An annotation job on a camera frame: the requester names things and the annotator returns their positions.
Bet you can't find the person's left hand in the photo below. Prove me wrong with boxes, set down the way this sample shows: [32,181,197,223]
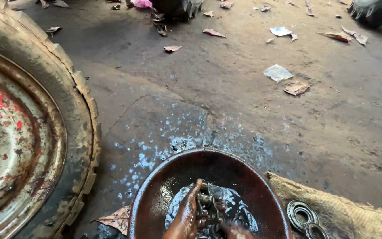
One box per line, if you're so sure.
[162,179,208,239]

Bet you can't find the person's right hand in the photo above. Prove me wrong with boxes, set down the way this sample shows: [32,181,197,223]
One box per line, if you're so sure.
[220,224,255,239]

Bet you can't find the greasy metal bearing part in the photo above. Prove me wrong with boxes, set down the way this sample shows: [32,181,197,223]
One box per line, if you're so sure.
[196,181,226,238]

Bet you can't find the dark oily liquid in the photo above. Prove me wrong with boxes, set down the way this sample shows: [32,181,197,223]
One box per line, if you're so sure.
[164,183,260,239]

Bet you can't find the rusty round metal basin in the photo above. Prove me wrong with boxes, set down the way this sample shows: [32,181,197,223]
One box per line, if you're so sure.
[128,148,292,239]

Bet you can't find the large steel ball bearing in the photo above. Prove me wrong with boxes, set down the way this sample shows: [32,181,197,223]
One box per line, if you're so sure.
[287,200,320,233]

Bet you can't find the large brown dry leaf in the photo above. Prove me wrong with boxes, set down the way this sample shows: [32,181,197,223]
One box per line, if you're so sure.
[92,204,132,236]

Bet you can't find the small steel ball bearing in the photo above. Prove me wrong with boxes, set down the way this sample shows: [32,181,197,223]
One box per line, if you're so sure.
[304,222,329,239]

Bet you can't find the brown burlap sack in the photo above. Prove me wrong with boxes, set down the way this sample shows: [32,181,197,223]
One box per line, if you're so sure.
[265,171,382,239]

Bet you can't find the clear plastic wrapper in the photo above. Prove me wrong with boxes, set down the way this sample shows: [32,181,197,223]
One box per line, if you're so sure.
[263,64,294,83]
[269,27,292,37]

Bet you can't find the scattered dry leaves litter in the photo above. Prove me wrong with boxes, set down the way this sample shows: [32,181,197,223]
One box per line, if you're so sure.
[10,0,382,97]

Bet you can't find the large worn tyre with rim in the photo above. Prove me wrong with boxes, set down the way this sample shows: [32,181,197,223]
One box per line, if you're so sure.
[0,0,102,239]

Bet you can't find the black lugged tyre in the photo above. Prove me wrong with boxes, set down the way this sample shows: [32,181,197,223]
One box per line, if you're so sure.
[348,0,382,29]
[150,0,205,22]

